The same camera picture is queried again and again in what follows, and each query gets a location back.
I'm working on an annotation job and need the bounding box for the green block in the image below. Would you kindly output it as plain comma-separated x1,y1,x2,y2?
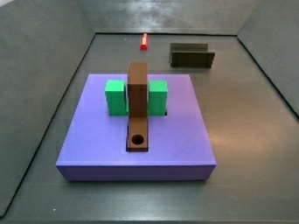
105,80,168,116

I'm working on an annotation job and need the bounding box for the brown L-shaped bracket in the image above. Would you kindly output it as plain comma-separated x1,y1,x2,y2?
126,62,148,152

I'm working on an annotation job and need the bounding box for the red peg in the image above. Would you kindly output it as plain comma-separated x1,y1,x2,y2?
140,33,148,51

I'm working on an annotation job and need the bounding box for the black angle fixture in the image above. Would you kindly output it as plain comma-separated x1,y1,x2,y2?
169,43,214,68

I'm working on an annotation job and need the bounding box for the purple base block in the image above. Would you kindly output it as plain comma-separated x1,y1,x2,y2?
56,74,216,181

